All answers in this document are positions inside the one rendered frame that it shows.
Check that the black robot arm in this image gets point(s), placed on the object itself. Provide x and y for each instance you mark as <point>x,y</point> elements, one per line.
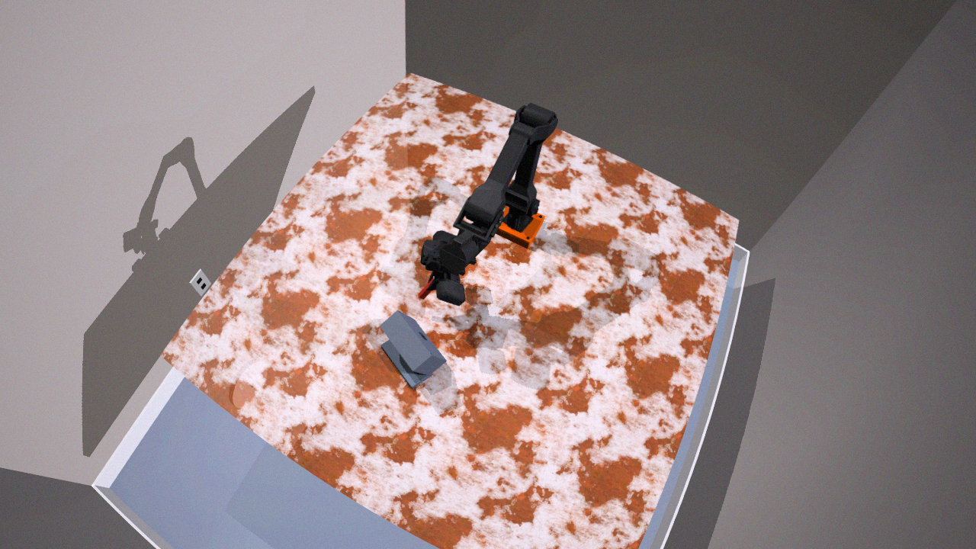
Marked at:
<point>485,207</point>

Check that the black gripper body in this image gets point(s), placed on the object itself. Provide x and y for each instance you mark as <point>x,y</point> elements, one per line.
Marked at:
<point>448,288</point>

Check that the dark red square peg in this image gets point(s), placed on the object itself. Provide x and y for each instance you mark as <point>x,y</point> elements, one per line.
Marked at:
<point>425,292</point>

